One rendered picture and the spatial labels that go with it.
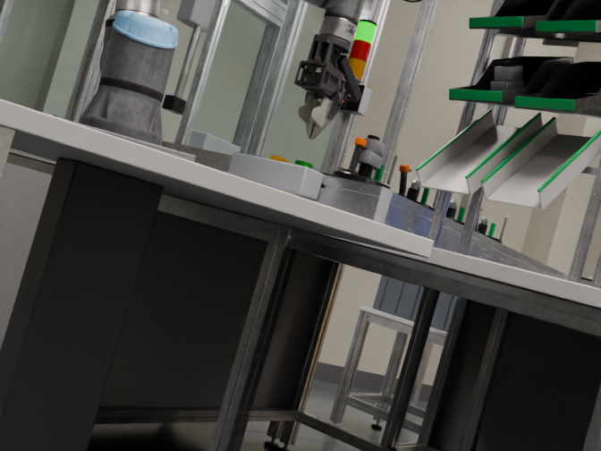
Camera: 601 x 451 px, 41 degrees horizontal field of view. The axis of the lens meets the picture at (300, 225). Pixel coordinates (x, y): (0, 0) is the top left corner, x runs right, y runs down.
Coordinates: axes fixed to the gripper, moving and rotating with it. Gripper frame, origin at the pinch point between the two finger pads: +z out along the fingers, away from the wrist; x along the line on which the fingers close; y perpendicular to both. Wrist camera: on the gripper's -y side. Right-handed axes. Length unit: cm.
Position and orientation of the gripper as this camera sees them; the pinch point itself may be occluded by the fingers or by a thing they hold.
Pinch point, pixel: (314, 134)
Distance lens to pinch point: 172.7
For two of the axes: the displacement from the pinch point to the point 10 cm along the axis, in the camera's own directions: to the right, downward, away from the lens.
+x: 7.8, 2.0, -5.9
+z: -2.8, 9.6, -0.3
